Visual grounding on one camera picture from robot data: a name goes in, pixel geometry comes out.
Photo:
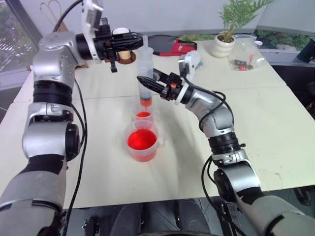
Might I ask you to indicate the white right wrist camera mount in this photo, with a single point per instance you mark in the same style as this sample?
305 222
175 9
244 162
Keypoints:
190 61

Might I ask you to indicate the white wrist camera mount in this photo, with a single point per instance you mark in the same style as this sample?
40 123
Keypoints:
89 17
190 61

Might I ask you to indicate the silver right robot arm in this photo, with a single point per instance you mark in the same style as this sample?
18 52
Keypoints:
214 115

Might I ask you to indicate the clear plastic bag small parts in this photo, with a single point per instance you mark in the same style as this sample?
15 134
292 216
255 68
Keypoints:
246 59

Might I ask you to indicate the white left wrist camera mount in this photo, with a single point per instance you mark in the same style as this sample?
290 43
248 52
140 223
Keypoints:
89 17

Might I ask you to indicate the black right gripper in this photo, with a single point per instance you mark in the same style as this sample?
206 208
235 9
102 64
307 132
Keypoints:
172 88

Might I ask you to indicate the small clear cup red liquid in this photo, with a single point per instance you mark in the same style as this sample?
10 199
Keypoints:
143 115

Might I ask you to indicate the beige cup white lid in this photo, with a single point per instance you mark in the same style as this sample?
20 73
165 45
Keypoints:
120 30

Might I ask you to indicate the clear plastic syringe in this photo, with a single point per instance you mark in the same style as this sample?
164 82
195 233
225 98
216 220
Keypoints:
145 64

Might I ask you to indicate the brown round coaster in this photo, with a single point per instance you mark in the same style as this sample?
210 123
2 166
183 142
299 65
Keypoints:
133 59

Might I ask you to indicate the brown cardboard piece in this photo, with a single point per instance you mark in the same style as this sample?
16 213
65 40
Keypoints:
62 25

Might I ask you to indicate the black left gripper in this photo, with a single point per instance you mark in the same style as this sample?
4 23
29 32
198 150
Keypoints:
103 41

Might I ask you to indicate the green leafy plant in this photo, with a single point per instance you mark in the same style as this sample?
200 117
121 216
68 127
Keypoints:
236 12

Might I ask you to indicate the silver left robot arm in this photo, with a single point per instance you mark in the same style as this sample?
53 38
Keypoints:
49 56

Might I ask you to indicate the white ribbed plant pot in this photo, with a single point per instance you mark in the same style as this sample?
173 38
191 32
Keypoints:
222 46

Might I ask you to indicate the large clear cup red liquid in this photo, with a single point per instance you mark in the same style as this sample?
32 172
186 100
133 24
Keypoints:
142 142

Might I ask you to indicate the red black cloth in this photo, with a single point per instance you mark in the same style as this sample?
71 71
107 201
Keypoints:
183 46

